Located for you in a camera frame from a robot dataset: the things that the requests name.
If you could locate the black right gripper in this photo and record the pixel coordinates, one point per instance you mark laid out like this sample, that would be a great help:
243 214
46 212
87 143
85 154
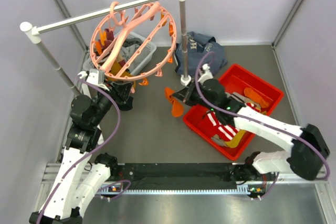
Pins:
186 94

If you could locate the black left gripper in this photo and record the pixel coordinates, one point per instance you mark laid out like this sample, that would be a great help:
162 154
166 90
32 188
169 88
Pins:
121 91

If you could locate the orange sock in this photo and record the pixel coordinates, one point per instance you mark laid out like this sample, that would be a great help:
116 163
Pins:
177 108
254 96

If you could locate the pink round clip hanger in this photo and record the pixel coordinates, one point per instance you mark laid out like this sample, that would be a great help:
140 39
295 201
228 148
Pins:
110 34

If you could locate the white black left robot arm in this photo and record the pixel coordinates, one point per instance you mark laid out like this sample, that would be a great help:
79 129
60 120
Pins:
70 196

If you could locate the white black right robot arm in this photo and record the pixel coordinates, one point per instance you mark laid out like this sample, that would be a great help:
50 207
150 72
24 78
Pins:
304 150

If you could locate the black hanging sock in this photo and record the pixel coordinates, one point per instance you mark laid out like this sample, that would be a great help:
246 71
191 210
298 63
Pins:
127 105

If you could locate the red white striped sock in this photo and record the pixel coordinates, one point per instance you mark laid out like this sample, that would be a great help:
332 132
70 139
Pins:
215 130

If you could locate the blue grey sweatshirt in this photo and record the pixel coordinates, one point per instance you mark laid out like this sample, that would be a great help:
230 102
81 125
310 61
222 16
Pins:
198 45

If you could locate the red plastic bin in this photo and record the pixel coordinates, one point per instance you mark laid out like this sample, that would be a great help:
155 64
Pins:
236 79

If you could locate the black white striped sock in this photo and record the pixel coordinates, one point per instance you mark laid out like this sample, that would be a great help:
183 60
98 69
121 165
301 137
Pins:
239 97

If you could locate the yellow sock in bin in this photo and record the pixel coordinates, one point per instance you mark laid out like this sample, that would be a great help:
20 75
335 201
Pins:
235 140

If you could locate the silver clothes rack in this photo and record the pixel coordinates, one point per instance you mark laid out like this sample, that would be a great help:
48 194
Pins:
33 33

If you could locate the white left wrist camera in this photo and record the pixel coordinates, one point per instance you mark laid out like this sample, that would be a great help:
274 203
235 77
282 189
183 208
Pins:
94 77

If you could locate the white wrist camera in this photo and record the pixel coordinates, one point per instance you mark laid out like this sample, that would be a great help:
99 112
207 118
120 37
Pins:
205 73
94 77

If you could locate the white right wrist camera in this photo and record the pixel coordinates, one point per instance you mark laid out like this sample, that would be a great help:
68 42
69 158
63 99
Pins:
205 73

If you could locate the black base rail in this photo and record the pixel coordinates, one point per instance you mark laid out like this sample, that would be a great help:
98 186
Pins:
180 176

